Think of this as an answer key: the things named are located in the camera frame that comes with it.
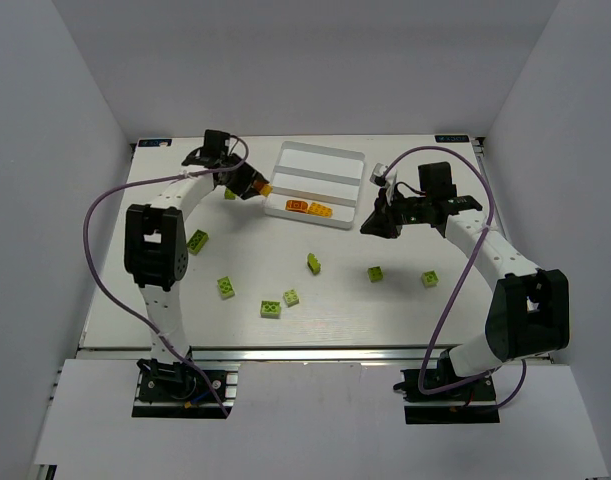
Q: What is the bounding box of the orange sloped lego brick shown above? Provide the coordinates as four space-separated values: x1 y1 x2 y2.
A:
258 184 273 197

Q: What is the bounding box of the orange curved lego brick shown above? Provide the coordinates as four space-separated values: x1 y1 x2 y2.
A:
285 199 309 213

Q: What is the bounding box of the lime 2x2 lego brick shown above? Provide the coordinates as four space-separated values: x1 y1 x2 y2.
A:
367 266 384 283

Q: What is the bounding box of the orange 2x4 lego brick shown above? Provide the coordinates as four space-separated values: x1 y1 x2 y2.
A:
307 202 333 218

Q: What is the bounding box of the lime sloped lego brick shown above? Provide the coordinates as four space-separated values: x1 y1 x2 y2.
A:
307 253 321 275

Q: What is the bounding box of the lime 2x3 lego brick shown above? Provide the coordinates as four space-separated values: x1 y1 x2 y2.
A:
217 276 235 300

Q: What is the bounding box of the pale lime 2x2 brick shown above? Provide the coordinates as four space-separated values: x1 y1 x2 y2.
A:
283 289 300 307

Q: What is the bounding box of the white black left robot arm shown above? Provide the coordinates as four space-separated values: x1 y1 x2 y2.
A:
124 130 271 365

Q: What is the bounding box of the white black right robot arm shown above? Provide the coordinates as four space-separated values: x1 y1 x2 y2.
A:
360 162 570 395

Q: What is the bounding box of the blue label right corner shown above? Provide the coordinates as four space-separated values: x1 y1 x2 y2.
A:
434 134 470 144

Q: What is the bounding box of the blue label corner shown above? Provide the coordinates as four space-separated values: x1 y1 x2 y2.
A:
434 134 470 144
137 138 172 148

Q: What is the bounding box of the white three-compartment tray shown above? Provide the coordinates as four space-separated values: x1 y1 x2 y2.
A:
264 141 365 230

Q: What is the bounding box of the blue label left corner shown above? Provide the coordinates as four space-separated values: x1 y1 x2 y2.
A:
137 138 172 148

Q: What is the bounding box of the lime 2x3 brick front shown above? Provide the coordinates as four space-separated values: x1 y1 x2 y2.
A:
260 300 282 318

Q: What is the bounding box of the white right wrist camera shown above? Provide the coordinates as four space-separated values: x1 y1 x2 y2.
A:
370 163 397 188

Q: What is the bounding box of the aluminium front rail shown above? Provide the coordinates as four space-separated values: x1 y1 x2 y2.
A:
182 344 554 365

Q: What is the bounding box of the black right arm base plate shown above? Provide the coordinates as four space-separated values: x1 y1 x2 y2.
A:
393 369 500 425

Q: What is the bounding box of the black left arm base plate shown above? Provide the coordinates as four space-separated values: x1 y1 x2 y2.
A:
131 359 237 419

